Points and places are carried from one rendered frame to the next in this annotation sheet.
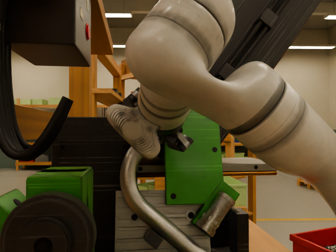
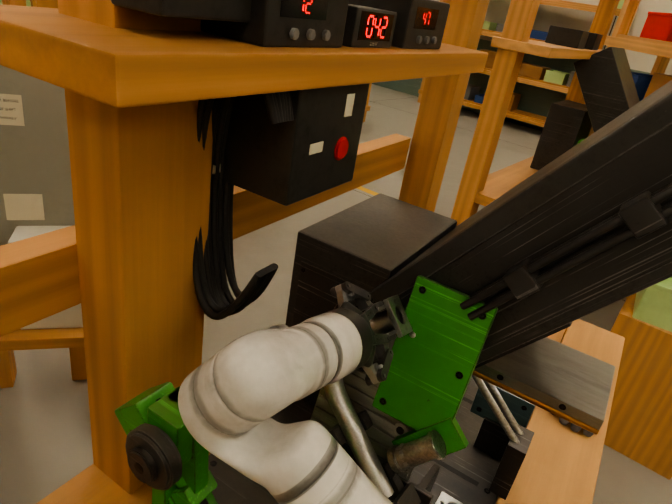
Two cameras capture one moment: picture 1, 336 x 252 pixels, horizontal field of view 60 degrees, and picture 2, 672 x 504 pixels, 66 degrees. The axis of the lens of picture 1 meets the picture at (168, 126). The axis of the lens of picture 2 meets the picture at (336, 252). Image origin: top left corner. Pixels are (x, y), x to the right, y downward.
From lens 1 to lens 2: 47 cm
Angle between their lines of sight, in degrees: 43
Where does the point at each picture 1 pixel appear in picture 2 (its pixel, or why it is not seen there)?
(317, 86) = not seen: outside the picture
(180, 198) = (389, 408)
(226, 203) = (428, 453)
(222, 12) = (242, 410)
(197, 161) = (429, 377)
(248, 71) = (279, 454)
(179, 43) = (194, 424)
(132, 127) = not seen: hidden behind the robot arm
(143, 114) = not seen: hidden behind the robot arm
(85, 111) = (438, 136)
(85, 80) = (450, 83)
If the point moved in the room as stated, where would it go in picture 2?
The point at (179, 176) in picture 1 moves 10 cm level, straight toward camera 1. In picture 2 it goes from (398, 383) to (354, 416)
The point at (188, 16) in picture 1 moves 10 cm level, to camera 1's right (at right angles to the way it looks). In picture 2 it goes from (207, 405) to (299, 483)
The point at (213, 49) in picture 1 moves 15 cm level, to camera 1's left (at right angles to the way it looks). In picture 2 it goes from (236, 430) to (132, 342)
